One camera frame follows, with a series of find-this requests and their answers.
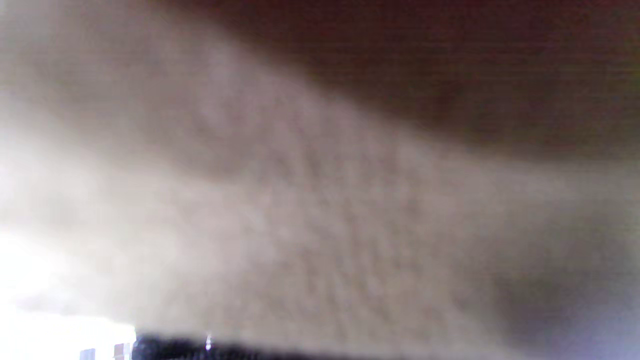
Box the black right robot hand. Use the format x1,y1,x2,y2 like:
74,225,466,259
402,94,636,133
131,332,401,360

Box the white pillow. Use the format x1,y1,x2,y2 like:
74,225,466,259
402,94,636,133
0,0,640,357

